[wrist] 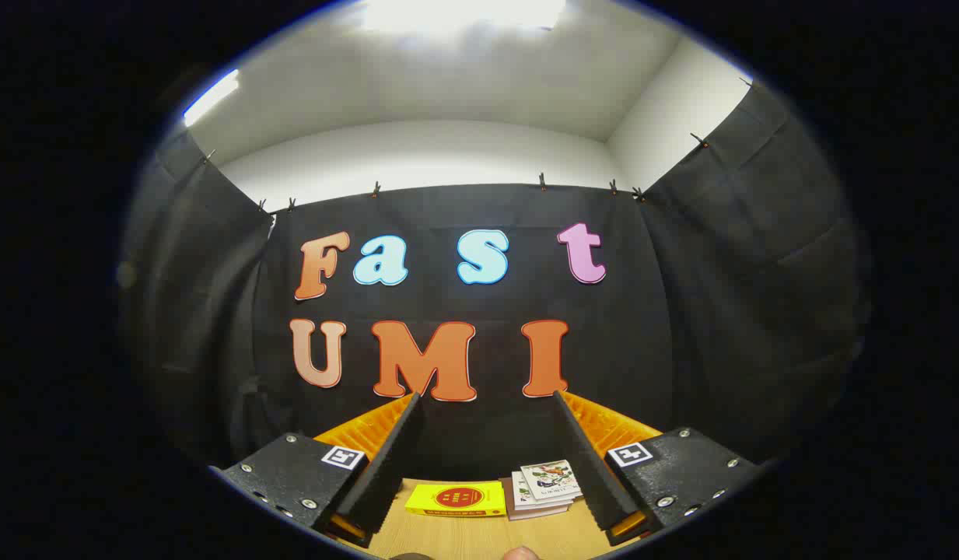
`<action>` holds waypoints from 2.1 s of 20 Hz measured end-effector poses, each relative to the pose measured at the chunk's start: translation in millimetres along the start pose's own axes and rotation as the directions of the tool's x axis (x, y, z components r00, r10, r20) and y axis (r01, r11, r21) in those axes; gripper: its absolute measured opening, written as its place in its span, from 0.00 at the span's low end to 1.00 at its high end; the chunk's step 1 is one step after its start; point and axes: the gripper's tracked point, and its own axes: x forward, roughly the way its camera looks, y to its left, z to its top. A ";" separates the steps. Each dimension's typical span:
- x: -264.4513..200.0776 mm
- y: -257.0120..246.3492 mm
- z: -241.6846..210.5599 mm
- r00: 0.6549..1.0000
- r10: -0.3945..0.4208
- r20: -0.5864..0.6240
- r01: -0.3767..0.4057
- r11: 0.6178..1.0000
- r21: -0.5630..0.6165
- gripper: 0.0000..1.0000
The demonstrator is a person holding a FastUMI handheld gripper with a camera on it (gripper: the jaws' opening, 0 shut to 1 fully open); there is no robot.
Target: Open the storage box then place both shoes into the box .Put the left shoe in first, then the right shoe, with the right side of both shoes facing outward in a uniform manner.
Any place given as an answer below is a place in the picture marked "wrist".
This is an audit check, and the yellow book with red circle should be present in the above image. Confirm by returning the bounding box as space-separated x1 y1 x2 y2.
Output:
405 481 507 518

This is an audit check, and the black backdrop cloth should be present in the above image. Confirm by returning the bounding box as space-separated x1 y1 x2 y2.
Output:
117 82 873 483

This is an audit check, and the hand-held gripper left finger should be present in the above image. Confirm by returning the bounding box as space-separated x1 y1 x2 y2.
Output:
215 391 425 549

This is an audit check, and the row of small cloth clips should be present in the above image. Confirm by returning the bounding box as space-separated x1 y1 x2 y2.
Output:
201 76 754 215

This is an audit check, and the white illustrated book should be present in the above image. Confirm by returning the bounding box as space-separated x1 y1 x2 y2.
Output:
520 460 583 505
512 471 573 514
501 477 569 521

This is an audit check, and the ceiling light panel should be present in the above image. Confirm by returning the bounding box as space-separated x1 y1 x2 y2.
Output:
362 0 565 32

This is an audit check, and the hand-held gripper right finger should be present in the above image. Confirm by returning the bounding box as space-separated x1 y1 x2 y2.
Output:
553 390 762 547

